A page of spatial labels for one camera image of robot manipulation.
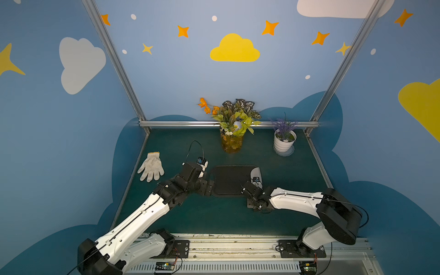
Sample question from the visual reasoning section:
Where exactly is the black cutting board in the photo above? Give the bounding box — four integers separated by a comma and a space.
207, 166, 257, 198

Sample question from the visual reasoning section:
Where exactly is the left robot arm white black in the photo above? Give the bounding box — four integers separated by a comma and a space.
76, 175, 214, 275

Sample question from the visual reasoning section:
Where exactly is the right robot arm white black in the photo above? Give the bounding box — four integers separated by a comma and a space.
241, 182, 363, 257

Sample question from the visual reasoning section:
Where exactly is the right controller board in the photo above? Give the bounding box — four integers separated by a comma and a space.
299, 262, 317, 275

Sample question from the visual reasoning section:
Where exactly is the controller board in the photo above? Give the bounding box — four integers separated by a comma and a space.
299, 262, 317, 275
154, 262, 175, 273

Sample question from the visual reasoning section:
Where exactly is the left controller board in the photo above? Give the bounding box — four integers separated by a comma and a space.
154, 262, 175, 273

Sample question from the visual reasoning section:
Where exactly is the white work glove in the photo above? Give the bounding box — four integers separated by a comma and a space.
137, 152, 165, 182

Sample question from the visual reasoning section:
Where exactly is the lavender plant in white pot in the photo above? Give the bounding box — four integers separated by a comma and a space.
270, 117, 298, 157

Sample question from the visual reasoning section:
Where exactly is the flower bouquet in amber vase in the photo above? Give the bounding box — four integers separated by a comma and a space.
198, 98, 261, 154

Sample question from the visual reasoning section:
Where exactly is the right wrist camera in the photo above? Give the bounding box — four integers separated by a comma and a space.
252, 176, 262, 189

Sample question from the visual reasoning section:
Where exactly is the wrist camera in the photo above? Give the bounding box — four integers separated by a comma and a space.
252, 176, 262, 189
180, 157, 208, 182

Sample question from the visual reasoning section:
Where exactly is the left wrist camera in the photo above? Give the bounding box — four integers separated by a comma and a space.
180, 157, 208, 182

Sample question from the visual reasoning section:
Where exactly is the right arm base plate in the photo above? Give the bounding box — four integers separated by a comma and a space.
275, 239, 327, 259

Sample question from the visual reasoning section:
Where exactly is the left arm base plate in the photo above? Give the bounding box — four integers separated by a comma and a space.
153, 239, 190, 259

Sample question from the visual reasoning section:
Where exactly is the aluminium frame rail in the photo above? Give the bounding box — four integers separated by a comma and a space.
139, 120, 320, 129

